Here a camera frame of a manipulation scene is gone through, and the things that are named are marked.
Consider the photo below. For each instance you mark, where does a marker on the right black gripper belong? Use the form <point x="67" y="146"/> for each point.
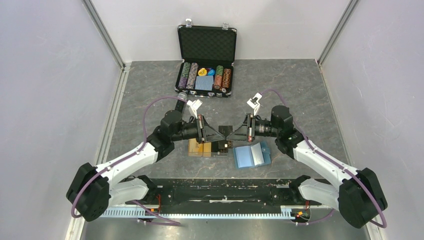
<point x="246" y="131"/>

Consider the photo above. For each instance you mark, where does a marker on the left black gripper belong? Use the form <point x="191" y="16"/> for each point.
<point x="205" y="132"/>

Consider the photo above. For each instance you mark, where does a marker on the clear box with gold cards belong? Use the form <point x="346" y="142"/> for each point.
<point x="211" y="149"/>

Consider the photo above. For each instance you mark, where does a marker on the light blue card holder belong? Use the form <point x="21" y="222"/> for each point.
<point x="252" y="156"/>

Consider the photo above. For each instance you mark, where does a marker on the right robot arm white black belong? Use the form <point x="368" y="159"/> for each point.
<point x="356" y="194"/>

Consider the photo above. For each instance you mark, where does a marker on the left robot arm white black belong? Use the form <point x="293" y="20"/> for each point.
<point x="95" y="188"/>

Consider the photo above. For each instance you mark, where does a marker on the blue playing card deck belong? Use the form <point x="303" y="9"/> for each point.
<point x="204" y="83"/>

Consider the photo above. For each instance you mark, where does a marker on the black microphone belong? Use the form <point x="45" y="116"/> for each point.
<point x="181" y="102"/>

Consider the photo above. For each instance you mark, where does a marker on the brown orange chip stack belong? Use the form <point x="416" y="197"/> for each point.
<point x="226" y="78"/>

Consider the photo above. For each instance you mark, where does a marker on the green orange chip stack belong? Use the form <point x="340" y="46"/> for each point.
<point x="218" y="77"/>

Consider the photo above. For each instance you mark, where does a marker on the pink grey chip stack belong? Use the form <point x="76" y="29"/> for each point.
<point x="192" y="74"/>

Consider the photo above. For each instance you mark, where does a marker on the yellow dealer chip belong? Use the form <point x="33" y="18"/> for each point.
<point x="202" y="72"/>

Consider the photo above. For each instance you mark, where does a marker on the green purple chip stack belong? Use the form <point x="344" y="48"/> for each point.
<point x="184" y="75"/>

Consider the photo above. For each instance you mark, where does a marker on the black poker chip case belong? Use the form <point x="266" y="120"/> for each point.
<point x="209" y="46"/>

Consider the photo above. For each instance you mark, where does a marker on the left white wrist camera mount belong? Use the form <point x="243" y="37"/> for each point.
<point x="193" y="107"/>

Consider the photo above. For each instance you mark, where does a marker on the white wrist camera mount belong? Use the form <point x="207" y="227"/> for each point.
<point x="253" y="102"/>
<point x="193" y="107"/>

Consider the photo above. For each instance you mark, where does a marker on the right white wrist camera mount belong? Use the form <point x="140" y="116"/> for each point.
<point x="253" y="102"/>

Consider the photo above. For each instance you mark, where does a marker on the white slotted cable duct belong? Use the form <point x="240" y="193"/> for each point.
<point x="140" y="213"/>

